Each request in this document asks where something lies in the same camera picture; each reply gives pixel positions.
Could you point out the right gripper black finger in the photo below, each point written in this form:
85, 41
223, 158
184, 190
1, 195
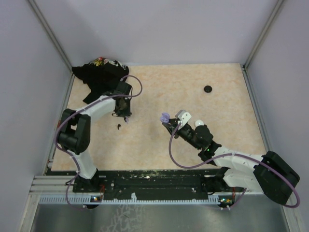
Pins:
170, 126
173, 122

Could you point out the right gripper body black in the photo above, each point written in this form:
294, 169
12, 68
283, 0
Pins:
186, 132

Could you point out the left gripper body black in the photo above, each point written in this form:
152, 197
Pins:
125, 110

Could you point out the purple round charging case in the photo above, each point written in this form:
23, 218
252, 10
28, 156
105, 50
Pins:
165, 118

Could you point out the white earbud charging case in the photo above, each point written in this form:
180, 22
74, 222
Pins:
199, 123

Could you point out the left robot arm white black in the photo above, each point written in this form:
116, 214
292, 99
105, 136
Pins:
75, 125

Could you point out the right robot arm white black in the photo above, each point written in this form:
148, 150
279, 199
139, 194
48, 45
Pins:
267, 173

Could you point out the black round charging case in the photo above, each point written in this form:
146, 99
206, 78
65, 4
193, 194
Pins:
208, 89

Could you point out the black printed cloth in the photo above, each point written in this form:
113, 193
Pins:
101, 75

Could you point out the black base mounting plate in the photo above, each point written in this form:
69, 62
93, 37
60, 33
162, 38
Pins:
164, 195

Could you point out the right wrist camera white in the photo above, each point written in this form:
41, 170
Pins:
183, 118

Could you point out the left aluminium frame post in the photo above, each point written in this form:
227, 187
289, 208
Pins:
49, 32

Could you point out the aluminium frame post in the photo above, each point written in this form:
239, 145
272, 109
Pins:
49, 32
264, 32

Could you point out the right aluminium frame post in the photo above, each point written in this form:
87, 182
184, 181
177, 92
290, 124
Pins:
264, 32

